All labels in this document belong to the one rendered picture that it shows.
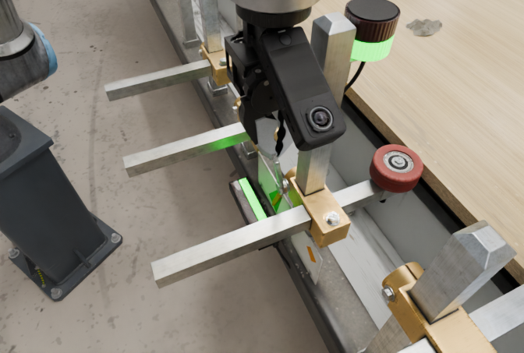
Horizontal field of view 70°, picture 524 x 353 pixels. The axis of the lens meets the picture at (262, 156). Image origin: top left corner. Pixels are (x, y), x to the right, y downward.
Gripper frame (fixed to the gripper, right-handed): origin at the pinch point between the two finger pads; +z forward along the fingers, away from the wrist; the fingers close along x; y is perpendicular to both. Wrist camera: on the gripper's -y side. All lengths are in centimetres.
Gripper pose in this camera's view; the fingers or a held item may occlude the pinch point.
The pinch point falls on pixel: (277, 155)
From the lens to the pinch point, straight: 48.0
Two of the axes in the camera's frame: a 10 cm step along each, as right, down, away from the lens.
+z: 0.0, 6.6, 7.5
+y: -4.1, -6.9, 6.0
